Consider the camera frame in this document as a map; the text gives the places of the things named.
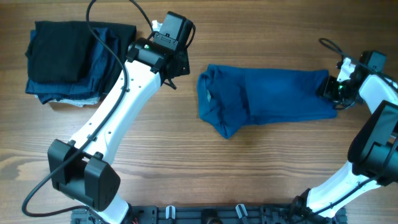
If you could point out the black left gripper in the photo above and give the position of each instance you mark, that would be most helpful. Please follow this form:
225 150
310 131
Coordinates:
183 68

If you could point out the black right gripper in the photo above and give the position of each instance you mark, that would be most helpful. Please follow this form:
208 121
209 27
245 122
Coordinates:
326 91

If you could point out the blue polo shirt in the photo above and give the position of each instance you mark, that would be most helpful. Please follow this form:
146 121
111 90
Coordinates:
231 97

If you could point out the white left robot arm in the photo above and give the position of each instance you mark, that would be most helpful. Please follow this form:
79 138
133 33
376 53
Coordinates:
81 169

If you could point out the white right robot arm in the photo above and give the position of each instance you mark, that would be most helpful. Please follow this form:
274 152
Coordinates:
372 158

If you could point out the navy folded garment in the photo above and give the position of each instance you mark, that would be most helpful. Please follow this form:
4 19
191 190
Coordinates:
93 62

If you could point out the white folded garment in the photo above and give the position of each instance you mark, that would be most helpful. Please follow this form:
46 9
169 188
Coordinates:
78 101

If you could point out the black folded garment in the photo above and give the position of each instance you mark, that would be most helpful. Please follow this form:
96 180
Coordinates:
59 53

